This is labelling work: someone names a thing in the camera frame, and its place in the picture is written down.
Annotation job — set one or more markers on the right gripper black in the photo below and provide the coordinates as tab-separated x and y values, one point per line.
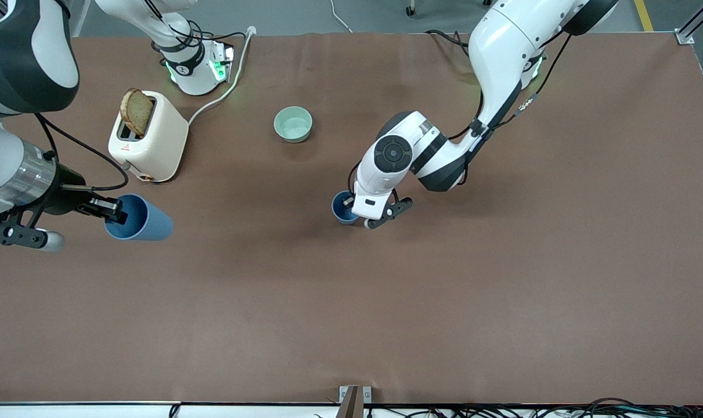
67	197

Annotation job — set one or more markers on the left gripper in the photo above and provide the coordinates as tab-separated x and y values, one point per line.
348	202

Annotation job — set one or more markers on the blue plastic cup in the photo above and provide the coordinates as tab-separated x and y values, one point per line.
151	223
341	216

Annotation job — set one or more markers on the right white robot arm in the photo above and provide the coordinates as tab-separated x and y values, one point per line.
26	52

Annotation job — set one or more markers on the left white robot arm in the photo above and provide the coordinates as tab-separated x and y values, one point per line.
502	52

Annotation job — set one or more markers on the cream white toaster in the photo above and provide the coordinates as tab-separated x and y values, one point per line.
159	142

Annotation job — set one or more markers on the pale green bowl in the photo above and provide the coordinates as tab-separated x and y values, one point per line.
293	125

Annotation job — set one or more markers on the toasted bread slice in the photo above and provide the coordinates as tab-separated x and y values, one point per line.
137	111

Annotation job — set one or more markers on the metal camera pole bracket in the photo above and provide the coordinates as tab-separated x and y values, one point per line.
354	400

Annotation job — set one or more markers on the aluminium frame profile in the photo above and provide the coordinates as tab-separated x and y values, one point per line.
696	20

